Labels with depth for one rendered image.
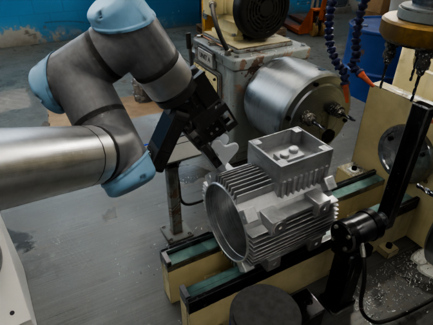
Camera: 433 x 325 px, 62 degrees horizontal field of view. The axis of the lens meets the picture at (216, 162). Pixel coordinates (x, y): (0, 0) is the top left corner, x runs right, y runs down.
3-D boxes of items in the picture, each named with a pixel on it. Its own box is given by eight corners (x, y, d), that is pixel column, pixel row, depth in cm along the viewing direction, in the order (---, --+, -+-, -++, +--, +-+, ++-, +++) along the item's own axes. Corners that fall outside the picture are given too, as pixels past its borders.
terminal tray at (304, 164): (292, 155, 77) (296, 125, 73) (328, 181, 69) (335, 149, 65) (245, 171, 72) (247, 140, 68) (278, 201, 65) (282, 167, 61)
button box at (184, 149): (200, 156, 90) (194, 135, 90) (211, 151, 83) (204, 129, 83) (133, 175, 83) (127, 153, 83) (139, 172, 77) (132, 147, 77)
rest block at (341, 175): (345, 190, 111) (352, 158, 104) (362, 204, 106) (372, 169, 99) (330, 196, 109) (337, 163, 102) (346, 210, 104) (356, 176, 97)
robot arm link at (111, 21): (80, 6, 49) (132, -29, 48) (129, 68, 57) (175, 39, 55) (76, 29, 44) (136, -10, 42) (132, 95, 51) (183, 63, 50)
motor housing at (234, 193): (274, 200, 89) (281, 131, 78) (330, 251, 75) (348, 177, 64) (202, 228, 80) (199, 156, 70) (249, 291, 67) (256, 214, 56)
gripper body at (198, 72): (241, 127, 62) (208, 73, 54) (202, 160, 61) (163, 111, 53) (220, 109, 67) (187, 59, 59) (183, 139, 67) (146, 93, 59)
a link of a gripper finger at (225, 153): (251, 163, 68) (230, 131, 62) (227, 184, 68) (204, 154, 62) (243, 155, 71) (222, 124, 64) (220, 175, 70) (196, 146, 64)
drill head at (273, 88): (278, 106, 134) (285, 37, 121) (352, 153, 108) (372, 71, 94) (219, 121, 125) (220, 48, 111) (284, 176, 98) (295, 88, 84)
